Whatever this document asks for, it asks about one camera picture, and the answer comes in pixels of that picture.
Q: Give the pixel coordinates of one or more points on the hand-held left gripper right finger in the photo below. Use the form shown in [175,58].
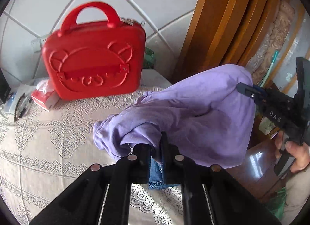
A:
[169,166]

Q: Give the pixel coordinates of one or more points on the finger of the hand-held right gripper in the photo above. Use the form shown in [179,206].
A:
[248,90]

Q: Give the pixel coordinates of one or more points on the wooden wall frame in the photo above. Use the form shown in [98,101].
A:
[230,21]

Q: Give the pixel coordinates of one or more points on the person's right hand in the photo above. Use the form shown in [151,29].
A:
[302,157]

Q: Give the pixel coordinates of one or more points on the purple printed t-shirt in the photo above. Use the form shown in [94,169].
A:
[193,113]

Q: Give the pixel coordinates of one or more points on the white lace tablecloth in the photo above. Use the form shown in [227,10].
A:
[60,142]

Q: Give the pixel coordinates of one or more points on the red small suitcase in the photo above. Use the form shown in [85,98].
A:
[96,53]

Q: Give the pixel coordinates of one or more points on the red tissue pack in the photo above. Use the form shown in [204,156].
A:
[44,99]

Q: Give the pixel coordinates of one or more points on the beige floral fabric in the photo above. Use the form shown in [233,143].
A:
[278,33]

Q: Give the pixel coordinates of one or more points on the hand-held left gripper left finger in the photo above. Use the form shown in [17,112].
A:
[141,166]

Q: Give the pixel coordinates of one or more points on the green plastic bag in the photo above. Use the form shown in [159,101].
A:
[276,203]

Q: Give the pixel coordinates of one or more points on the glossy brown wooden chair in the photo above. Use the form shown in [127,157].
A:
[261,164]

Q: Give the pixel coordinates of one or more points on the black gift box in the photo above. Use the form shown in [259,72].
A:
[3,87]

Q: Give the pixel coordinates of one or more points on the person's beige trousers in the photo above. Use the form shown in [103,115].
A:
[296,196]

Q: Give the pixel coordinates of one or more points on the folded blue jeans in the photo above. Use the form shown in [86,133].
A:
[155,176]

